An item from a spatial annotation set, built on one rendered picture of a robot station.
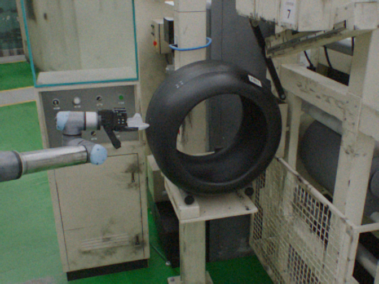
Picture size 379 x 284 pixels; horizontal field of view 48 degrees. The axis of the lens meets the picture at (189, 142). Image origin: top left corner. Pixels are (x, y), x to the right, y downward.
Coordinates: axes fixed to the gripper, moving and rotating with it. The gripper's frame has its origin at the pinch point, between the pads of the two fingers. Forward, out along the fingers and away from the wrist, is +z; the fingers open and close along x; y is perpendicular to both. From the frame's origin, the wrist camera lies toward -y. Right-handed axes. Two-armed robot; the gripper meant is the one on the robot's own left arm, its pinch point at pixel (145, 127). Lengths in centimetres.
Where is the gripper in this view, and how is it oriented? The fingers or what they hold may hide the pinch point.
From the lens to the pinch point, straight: 176.7
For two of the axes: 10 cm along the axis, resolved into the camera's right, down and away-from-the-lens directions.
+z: 9.6, 0.1, 2.7
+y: 1.1, -9.3, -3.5
